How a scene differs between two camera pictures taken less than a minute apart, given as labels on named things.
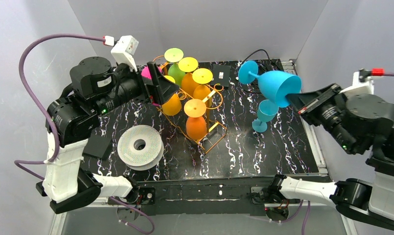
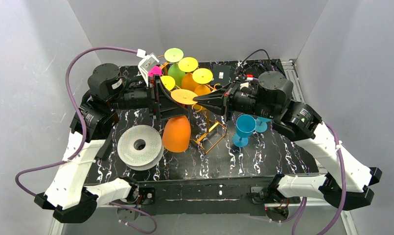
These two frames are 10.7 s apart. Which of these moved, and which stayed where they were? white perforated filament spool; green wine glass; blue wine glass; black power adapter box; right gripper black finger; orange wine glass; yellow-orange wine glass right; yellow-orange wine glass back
Moved: right gripper black finger; blue wine glass; orange wine glass
Stayed: yellow-orange wine glass right; white perforated filament spool; yellow-orange wine glass back; green wine glass; black power adapter box
